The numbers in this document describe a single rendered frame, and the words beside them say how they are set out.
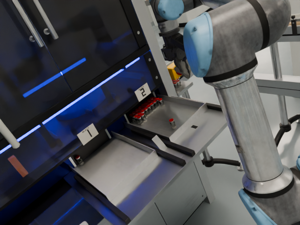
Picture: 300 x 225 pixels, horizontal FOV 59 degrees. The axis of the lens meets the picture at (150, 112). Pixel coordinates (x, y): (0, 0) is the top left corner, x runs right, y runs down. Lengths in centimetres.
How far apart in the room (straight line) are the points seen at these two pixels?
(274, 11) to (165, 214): 135
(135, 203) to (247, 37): 66
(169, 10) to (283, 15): 40
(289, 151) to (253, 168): 162
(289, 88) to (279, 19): 146
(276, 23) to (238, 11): 8
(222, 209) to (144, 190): 105
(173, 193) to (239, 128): 112
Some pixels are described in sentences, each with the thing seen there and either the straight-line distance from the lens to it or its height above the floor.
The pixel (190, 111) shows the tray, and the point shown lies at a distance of 129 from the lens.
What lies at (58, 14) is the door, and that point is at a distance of 113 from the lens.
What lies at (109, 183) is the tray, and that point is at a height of 88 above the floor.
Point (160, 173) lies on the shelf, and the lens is 103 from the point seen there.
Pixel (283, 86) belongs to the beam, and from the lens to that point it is 203.
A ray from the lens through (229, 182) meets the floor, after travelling 210.
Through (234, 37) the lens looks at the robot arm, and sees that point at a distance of 54.
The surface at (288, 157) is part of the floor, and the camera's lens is 222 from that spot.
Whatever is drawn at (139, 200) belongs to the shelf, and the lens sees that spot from 98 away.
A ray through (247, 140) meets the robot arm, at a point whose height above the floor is 116.
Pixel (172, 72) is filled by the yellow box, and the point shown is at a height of 100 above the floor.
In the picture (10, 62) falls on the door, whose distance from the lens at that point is 107.
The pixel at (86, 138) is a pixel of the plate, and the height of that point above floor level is 101.
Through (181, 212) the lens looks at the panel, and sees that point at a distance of 179.
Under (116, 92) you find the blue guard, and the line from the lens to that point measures 123.
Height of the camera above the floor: 156
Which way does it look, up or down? 29 degrees down
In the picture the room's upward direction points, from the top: 24 degrees counter-clockwise
